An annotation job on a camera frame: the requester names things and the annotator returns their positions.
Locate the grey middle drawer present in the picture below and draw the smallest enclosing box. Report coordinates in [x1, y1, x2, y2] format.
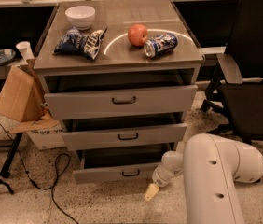
[62, 123, 187, 150]

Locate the white bowl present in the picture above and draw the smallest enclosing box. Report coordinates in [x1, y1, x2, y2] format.
[65, 6, 96, 30]

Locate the white cardboard box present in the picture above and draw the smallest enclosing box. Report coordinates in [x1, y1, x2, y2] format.
[9, 112, 66, 151]

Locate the black office chair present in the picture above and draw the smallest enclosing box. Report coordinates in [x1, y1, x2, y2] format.
[201, 0, 263, 144]

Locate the dark plate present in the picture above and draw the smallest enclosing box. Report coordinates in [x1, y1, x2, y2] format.
[0, 49, 16, 66]

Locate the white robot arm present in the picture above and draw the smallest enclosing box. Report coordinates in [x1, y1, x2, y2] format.
[145, 133, 263, 224]

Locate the grey drawer cabinet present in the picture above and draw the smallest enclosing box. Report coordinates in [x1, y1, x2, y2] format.
[33, 0, 204, 161]

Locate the white paper cup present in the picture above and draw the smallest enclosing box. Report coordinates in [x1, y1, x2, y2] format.
[16, 41, 34, 60]

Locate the black floor cable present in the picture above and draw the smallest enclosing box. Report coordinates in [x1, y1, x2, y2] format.
[0, 98, 80, 224]

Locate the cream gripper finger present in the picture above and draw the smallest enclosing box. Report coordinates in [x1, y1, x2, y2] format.
[145, 183, 159, 202]

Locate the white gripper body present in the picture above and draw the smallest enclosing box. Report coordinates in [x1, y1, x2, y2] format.
[152, 163, 183, 187]

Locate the grey top drawer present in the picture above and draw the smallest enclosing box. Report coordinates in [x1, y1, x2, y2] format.
[45, 85, 197, 119]

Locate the brown paper bag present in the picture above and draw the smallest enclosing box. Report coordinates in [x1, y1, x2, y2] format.
[0, 59, 45, 122]

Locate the grey bottom drawer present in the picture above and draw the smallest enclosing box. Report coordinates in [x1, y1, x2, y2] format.
[73, 143, 174, 183]

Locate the black table leg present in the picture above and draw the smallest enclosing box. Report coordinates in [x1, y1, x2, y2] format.
[0, 133, 22, 178]

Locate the blue chip bag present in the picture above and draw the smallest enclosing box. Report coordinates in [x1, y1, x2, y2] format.
[54, 27, 106, 61]

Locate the blue soda can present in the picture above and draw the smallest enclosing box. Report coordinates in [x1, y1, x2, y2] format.
[144, 33, 178, 58]

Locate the grey drawer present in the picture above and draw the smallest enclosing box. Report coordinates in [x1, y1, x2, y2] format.
[45, 85, 197, 119]
[62, 123, 187, 150]
[73, 143, 174, 183]

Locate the red apple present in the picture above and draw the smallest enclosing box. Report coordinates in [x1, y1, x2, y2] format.
[128, 24, 148, 47]

